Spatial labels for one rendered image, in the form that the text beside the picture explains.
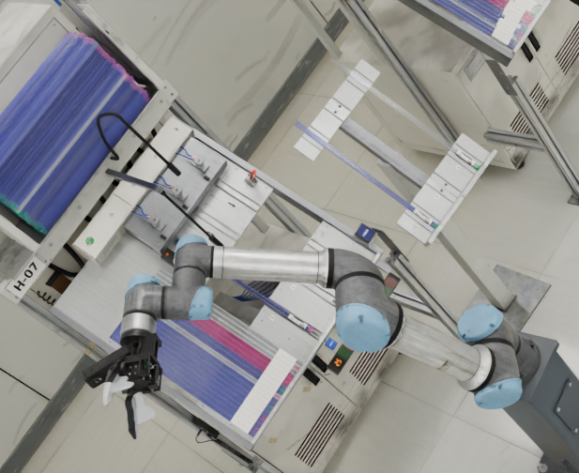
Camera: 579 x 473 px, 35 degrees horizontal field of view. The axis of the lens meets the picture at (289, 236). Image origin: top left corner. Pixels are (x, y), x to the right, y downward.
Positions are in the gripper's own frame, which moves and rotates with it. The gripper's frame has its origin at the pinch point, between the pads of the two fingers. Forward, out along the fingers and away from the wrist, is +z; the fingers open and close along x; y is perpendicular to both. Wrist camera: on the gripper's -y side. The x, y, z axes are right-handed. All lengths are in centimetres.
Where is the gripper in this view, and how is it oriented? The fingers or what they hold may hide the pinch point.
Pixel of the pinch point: (117, 424)
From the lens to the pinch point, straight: 194.5
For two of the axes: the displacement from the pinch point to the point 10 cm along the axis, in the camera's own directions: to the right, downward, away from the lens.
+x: 2.6, 6.0, 7.5
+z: 0.0, 7.8, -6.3
